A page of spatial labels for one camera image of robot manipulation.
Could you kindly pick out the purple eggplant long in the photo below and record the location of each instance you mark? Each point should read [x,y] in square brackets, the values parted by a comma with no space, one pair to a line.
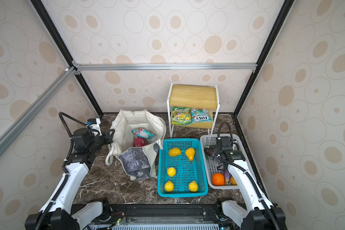
[210,152]

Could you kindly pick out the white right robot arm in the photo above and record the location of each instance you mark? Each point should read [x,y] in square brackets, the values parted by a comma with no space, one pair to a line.
[247,184]

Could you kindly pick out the green lemon candy bag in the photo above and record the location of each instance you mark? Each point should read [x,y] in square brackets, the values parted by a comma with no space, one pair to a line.
[181,116]

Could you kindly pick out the cream canvas grocery bag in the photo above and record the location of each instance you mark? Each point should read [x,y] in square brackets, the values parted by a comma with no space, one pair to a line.
[137,162]

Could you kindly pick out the yellow lemon middle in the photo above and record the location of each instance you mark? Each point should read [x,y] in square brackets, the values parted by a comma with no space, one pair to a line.
[171,172]

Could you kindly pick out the yellow lemon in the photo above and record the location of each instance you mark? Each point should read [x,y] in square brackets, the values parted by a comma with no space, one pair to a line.
[193,186]
[168,186]
[171,172]

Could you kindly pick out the white wire wooden shelf rack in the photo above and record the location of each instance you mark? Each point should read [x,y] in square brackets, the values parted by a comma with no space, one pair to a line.
[203,97]

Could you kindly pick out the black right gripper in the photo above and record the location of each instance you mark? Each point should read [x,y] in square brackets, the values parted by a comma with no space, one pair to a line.
[219,154]

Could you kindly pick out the yellow lemon front right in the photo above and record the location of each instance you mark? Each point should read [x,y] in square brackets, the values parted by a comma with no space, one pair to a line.
[193,186]

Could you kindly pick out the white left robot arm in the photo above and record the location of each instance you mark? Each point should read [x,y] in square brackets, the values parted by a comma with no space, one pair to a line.
[86,140]

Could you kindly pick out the teal Fox's candy bag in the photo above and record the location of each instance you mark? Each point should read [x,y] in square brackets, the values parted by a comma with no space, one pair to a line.
[200,115]

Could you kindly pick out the pink dragon fruit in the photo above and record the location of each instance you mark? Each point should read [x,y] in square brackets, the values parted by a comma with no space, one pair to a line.
[139,142]

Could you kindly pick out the silver aluminium frame bar back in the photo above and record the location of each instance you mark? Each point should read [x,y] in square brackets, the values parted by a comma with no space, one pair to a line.
[166,67]

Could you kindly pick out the teal mint blossom candy bag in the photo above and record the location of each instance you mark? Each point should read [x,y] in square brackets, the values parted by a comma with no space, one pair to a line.
[142,133]

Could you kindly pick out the yellow pear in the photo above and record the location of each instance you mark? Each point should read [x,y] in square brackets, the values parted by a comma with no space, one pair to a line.
[190,154]

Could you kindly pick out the teal plastic basket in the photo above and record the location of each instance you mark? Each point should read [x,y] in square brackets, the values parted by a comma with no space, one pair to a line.
[186,171]

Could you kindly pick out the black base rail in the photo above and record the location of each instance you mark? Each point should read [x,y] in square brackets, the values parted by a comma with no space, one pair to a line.
[223,215]

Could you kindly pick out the orange front white basket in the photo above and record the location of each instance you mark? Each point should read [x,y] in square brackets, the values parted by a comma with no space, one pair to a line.
[218,179]

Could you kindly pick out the yellow lemon front left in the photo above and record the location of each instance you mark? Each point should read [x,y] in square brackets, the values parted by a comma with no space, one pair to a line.
[168,186]

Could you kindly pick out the yellow mango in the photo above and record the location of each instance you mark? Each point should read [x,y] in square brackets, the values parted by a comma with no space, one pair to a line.
[174,152]

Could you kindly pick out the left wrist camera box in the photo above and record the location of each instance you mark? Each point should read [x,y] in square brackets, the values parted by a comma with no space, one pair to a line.
[93,124]

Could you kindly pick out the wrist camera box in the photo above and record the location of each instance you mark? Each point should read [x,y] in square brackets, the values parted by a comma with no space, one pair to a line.
[224,143]
[93,124]

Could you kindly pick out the silver aluminium frame bar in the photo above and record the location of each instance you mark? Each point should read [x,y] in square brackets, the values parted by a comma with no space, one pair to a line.
[12,133]
[166,67]

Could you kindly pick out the white plastic basket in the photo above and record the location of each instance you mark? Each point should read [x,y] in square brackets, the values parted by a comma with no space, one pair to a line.
[213,167]

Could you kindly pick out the silver aluminium frame bar left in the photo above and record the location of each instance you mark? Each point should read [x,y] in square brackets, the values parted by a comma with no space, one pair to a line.
[12,133]

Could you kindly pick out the dark purple eggplant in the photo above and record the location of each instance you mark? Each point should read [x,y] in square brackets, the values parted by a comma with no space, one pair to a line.
[227,177]

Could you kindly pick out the brown potato front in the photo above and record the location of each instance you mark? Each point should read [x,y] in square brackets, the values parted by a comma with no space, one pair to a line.
[232,181]

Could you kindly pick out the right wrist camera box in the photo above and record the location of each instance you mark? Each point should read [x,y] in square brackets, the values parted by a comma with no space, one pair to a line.
[224,143]

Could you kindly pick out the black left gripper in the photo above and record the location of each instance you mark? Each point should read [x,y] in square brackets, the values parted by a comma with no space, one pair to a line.
[108,137]

